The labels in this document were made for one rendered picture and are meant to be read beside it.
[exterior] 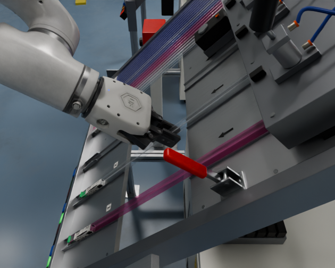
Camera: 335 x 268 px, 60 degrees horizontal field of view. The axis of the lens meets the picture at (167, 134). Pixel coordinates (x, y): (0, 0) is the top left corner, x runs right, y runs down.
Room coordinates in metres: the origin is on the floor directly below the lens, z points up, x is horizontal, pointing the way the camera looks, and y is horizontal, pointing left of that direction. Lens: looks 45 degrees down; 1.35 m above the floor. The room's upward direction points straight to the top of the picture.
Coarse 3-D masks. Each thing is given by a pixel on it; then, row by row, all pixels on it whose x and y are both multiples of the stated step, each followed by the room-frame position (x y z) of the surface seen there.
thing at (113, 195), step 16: (96, 144) 0.56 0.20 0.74; (112, 144) 0.50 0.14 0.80; (128, 144) 0.46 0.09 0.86; (96, 160) 0.48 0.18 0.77; (112, 160) 0.44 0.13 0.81; (96, 176) 0.43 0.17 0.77; (96, 192) 0.37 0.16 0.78; (112, 192) 0.34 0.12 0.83; (80, 208) 0.36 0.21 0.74; (96, 208) 0.33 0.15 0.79; (112, 208) 0.30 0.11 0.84; (80, 224) 0.31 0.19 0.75; (112, 224) 0.26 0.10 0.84; (80, 240) 0.26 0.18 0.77; (96, 240) 0.25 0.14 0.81; (112, 240) 0.23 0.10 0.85; (64, 256) 0.25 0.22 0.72; (80, 256) 0.23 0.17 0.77; (96, 256) 0.21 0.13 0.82
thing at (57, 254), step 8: (88, 128) 0.64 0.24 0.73; (88, 136) 0.60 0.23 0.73; (88, 144) 0.57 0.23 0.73; (88, 152) 0.55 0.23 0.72; (80, 160) 0.51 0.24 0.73; (80, 168) 0.48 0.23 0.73; (80, 176) 0.46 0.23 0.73; (72, 184) 0.43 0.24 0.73; (80, 184) 0.44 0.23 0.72; (72, 192) 0.40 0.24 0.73; (72, 200) 0.38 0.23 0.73; (72, 208) 0.36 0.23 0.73; (64, 216) 0.34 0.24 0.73; (72, 216) 0.35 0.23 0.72; (64, 224) 0.32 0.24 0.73; (64, 232) 0.30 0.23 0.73; (56, 240) 0.28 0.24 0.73; (64, 240) 0.29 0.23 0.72; (56, 248) 0.26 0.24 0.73; (56, 256) 0.25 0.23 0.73; (56, 264) 0.23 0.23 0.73
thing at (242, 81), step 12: (240, 84) 0.38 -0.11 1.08; (216, 96) 0.38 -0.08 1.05; (228, 96) 0.38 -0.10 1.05; (204, 108) 0.38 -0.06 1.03; (192, 120) 0.38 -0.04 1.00; (156, 144) 0.38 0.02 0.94; (132, 156) 0.39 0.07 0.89; (144, 156) 0.38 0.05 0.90; (120, 168) 0.38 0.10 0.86; (108, 180) 0.38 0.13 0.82; (84, 192) 0.39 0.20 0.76
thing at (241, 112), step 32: (224, 0) 0.71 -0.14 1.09; (192, 64) 0.56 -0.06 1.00; (224, 64) 0.47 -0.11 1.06; (192, 96) 0.45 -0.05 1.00; (192, 128) 0.36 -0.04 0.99; (224, 128) 0.32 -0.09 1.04; (224, 160) 0.26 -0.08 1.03; (256, 160) 0.23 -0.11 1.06; (288, 160) 0.21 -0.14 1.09; (192, 192) 0.24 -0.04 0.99
